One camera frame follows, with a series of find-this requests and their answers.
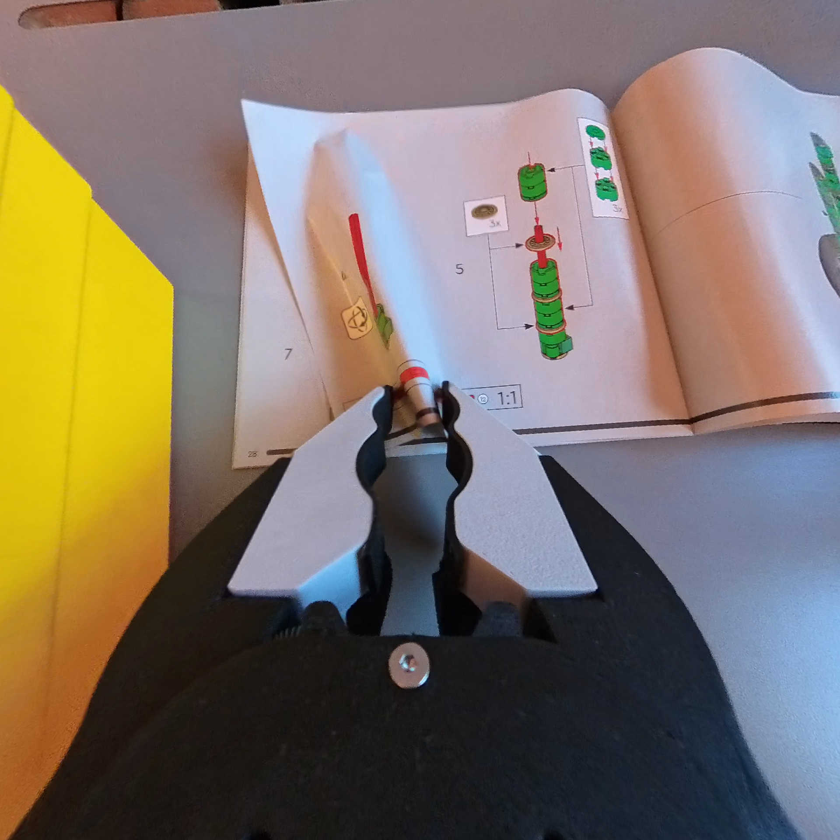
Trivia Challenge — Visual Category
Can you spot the grey desk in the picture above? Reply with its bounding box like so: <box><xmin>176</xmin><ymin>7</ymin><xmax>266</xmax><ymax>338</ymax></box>
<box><xmin>0</xmin><ymin>0</ymin><xmax>840</xmax><ymax>821</ymax></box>

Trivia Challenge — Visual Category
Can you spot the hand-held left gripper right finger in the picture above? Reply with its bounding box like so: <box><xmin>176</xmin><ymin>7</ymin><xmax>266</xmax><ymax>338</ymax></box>
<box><xmin>434</xmin><ymin>381</ymin><xmax>599</xmax><ymax>636</ymax></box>

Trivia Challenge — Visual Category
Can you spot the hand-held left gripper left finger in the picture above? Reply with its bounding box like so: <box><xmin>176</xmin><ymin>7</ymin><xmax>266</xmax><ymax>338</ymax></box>
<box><xmin>228</xmin><ymin>386</ymin><xmax>395</xmax><ymax>636</ymax></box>

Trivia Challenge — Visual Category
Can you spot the yellow plastic bin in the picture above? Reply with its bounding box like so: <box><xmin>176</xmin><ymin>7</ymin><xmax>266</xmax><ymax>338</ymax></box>
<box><xmin>0</xmin><ymin>85</ymin><xmax>175</xmax><ymax>828</ymax></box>

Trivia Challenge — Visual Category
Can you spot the building instruction booklet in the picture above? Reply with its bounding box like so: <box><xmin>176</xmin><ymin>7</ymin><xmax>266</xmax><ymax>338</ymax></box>
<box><xmin>233</xmin><ymin>47</ymin><xmax>840</xmax><ymax>470</ymax></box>

